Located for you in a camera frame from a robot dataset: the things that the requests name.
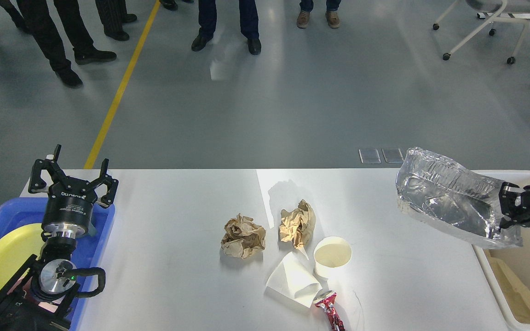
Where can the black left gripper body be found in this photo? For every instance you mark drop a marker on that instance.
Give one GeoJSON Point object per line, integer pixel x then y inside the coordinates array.
{"type": "Point", "coordinates": [68, 212]}

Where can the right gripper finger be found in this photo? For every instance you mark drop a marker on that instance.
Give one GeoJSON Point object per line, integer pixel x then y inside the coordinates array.
{"type": "Point", "coordinates": [515, 206]}

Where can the yellow plastic plate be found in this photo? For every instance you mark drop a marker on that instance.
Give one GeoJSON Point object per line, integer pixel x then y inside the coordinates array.
{"type": "Point", "coordinates": [16, 247]}

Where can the silver foil bag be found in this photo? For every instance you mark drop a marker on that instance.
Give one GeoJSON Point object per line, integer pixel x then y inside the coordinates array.
{"type": "Point", "coordinates": [440, 192]}

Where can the brown paper bag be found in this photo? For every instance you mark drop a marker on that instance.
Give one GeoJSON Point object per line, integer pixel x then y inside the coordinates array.
{"type": "Point", "coordinates": [517, 295]}

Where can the tan paper ball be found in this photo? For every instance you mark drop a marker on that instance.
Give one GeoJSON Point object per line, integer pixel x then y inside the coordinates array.
{"type": "Point", "coordinates": [297, 226]}

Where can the pink ribbed mug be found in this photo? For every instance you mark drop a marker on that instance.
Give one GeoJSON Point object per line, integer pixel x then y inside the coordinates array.
{"type": "Point", "coordinates": [29, 298]}

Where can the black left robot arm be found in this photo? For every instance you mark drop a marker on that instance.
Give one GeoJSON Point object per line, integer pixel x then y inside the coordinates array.
{"type": "Point", "coordinates": [38, 296]}

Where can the grey-blue mug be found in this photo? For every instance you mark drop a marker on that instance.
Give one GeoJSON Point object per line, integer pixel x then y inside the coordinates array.
{"type": "Point", "coordinates": [92, 231]}

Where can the blue plastic tray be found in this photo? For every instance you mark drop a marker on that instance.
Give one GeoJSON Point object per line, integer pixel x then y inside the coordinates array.
{"type": "Point", "coordinates": [22, 211]}

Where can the floor outlet cover pair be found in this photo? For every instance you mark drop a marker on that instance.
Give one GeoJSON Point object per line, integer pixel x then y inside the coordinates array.
{"type": "Point", "coordinates": [381, 155]}

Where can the crumpled brown paper ball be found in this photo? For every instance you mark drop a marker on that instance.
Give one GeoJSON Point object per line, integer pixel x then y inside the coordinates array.
{"type": "Point", "coordinates": [243, 238]}

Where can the white paper cup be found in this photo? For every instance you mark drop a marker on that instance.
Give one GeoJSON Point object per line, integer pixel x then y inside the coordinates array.
{"type": "Point", "coordinates": [330, 255]}

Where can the white rolling chair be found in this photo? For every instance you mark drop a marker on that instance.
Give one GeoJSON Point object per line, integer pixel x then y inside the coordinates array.
{"type": "Point", "coordinates": [492, 11]}

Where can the red snack wrapper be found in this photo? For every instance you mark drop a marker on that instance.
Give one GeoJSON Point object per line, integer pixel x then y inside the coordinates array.
{"type": "Point", "coordinates": [326, 301]}

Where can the white paper napkin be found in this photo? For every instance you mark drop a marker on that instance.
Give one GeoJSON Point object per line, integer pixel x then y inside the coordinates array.
{"type": "Point", "coordinates": [292, 280]}

